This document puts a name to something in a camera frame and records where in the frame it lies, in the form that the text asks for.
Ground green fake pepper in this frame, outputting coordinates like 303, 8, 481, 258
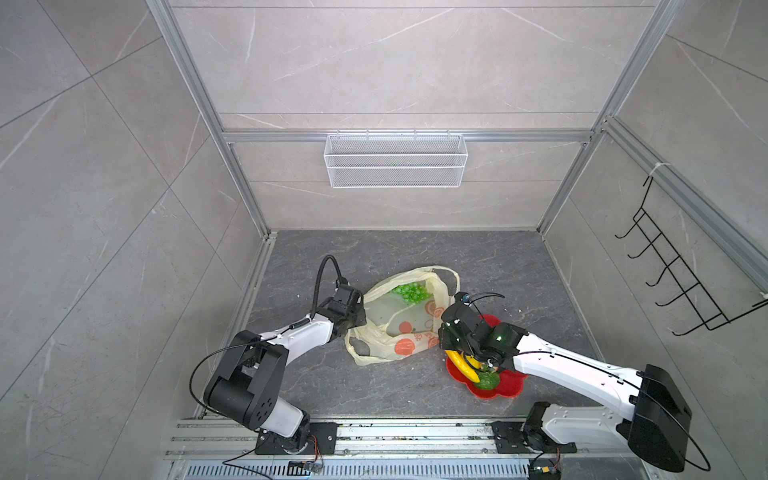
474, 371, 501, 391

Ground green fake grapes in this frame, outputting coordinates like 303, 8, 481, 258
392, 282, 432, 305

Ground yellow fake banana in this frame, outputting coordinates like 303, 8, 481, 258
444, 350, 481, 384

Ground white wire mesh basket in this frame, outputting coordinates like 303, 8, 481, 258
323, 133, 469, 189

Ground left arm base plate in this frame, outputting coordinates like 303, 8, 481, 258
255, 422, 339, 456

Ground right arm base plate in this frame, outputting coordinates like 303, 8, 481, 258
490, 421, 577, 454

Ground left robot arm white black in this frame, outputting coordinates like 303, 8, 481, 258
202, 284, 366, 448

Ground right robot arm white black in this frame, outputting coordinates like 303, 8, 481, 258
438, 294, 693, 473

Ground cream plastic shopping bag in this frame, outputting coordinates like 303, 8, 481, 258
344, 265, 461, 366

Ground red flower-shaped plate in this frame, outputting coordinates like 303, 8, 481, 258
439, 312, 527, 399

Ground yellow fake bell pepper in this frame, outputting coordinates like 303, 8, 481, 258
465, 356, 481, 369

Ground aluminium mounting rail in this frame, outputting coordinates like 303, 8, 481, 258
161, 417, 633, 460

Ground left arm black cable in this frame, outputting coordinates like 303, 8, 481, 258
308, 254, 349, 319

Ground black wire hook rack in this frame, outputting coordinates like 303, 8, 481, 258
614, 175, 767, 337

